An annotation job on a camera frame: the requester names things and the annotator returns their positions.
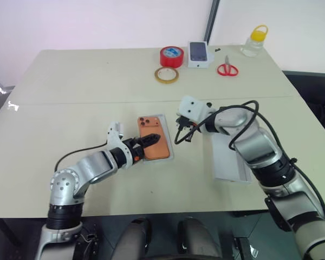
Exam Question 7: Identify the clear tan tape roll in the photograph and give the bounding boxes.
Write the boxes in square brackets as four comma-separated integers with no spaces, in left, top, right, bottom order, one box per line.
[154,67,180,85]

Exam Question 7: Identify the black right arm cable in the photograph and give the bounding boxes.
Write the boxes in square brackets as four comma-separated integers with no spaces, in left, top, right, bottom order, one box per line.
[174,100,325,220]

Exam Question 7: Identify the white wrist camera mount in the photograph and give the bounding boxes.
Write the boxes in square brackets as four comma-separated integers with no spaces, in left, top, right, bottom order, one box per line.
[177,95,216,123]
[106,121,137,170]

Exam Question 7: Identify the clear jar yellow lid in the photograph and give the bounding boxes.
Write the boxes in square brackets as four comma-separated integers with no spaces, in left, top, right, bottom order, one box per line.
[240,24,269,58]

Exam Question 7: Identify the red handled scissors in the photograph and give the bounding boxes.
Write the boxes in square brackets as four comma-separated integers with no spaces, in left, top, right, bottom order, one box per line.
[217,55,239,77]

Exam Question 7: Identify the red tape roll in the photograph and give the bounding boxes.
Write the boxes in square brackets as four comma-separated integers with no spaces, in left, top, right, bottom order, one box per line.
[159,45,185,68]

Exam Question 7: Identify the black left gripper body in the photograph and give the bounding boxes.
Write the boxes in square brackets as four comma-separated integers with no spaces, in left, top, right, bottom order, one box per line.
[123,137,146,164]

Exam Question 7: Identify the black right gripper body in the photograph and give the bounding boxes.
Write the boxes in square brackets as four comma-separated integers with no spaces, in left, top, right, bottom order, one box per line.
[178,115,199,134]

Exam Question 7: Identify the dark vertical wall post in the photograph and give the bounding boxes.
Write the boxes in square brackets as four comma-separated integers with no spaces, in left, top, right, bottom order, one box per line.
[203,0,220,46]

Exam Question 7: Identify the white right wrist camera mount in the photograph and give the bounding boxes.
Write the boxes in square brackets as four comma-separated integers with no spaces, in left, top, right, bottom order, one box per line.
[177,95,216,123]

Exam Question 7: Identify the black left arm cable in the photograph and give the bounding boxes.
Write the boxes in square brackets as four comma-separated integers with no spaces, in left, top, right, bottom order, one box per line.
[55,142,109,173]

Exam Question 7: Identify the white phone box base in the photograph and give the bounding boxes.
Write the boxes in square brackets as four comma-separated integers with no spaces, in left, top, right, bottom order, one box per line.
[136,113,176,165]

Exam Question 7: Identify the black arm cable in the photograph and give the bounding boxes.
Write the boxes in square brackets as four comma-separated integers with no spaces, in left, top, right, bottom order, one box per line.
[174,100,325,220]
[55,142,109,173]

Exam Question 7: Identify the white printed phone box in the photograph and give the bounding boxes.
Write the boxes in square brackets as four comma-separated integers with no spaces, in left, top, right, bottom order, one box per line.
[187,41,216,69]

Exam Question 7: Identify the dark chair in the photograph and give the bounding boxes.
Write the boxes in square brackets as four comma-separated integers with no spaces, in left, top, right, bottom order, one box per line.
[282,68,325,143]

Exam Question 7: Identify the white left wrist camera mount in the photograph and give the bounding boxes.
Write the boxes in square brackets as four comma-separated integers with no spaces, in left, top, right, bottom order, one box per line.
[106,121,137,170]

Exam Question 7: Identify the dark rounded shape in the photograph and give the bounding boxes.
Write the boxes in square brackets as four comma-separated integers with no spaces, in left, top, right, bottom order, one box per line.
[177,216,220,260]
[118,217,153,260]

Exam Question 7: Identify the white phone box lid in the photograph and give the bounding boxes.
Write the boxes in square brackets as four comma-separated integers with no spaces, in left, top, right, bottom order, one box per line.
[210,132,253,185]

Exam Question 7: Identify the orange smartphone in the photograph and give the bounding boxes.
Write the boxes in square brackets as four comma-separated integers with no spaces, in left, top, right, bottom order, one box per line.
[136,116,171,160]

